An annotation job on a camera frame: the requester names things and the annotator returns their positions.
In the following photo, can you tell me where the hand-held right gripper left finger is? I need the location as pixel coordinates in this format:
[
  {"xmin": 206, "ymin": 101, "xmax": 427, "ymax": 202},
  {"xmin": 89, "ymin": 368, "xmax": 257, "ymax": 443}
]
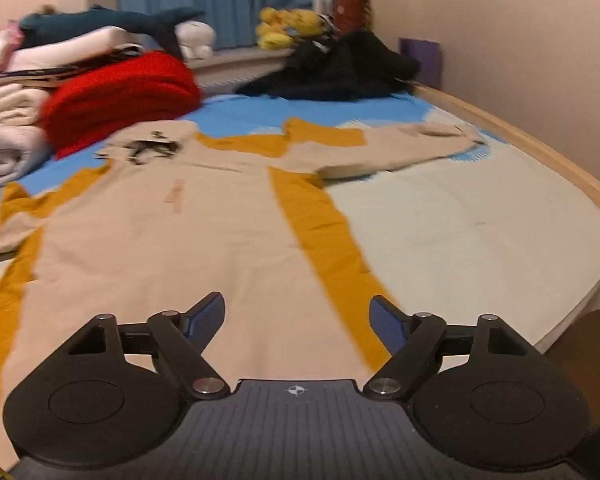
[{"xmin": 67, "ymin": 291, "xmax": 231, "ymax": 401}]

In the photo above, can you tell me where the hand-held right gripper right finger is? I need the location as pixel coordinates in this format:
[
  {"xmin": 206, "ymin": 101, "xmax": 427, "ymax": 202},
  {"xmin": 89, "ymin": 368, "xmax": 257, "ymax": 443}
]
[{"xmin": 362, "ymin": 295, "xmax": 536, "ymax": 402}]

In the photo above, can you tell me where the beige and mustard hoodie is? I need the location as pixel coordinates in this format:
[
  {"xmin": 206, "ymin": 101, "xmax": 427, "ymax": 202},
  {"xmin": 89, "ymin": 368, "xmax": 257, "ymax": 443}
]
[{"xmin": 0, "ymin": 117, "xmax": 488, "ymax": 466}]

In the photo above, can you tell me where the pile of black clothes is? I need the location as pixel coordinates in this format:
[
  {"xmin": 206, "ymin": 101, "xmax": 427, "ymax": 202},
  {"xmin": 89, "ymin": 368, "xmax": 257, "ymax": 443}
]
[{"xmin": 235, "ymin": 30, "xmax": 422, "ymax": 102}]

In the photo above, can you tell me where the folded red blanket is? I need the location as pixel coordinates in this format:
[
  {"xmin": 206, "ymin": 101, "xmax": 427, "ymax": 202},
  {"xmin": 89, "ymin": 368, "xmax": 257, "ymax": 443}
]
[{"xmin": 39, "ymin": 51, "xmax": 202, "ymax": 158}]

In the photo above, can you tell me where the window sill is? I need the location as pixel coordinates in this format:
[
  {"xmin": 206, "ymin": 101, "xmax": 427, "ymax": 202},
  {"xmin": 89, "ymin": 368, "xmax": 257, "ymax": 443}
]
[{"xmin": 185, "ymin": 46, "xmax": 301, "ymax": 88}]

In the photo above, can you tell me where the folded speckled white quilt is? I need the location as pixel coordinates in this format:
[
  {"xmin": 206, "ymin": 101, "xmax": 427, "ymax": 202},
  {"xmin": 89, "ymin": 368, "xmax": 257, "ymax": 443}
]
[{"xmin": 0, "ymin": 125, "xmax": 56, "ymax": 195}]

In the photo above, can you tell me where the purple box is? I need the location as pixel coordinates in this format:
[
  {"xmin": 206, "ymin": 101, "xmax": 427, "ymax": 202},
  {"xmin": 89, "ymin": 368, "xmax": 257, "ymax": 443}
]
[{"xmin": 399, "ymin": 37, "xmax": 440, "ymax": 88}]

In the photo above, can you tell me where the white plush toy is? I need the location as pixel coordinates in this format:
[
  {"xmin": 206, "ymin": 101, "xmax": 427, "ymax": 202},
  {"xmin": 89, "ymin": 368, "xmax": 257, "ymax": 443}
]
[{"xmin": 175, "ymin": 21, "xmax": 217, "ymax": 59}]

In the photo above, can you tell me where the yellow plush toy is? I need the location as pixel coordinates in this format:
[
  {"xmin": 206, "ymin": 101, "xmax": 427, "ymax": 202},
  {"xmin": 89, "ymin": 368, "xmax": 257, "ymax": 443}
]
[
  {"xmin": 256, "ymin": 7, "xmax": 293, "ymax": 52},
  {"xmin": 285, "ymin": 8, "xmax": 326, "ymax": 36}
]

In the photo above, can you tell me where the blue curtain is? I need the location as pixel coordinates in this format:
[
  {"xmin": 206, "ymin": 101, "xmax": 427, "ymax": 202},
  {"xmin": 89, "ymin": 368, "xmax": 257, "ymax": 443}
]
[{"xmin": 115, "ymin": 0, "xmax": 353, "ymax": 51}]

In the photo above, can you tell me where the dark teal shark plush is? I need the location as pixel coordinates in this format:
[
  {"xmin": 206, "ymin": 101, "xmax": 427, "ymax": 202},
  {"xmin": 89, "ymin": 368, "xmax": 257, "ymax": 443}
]
[{"xmin": 19, "ymin": 5, "xmax": 206, "ymax": 58}]

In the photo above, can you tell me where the pink and white cloth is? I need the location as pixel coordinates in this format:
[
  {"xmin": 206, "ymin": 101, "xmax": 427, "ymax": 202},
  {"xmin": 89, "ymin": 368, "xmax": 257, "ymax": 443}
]
[{"xmin": 0, "ymin": 20, "xmax": 26, "ymax": 76}]

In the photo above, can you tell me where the wooden bed frame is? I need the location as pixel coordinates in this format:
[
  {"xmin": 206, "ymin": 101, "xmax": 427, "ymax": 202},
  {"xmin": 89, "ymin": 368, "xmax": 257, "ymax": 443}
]
[{"xmin": 412, "ymin": 82, "xmax": 600, "ymax": 231}]

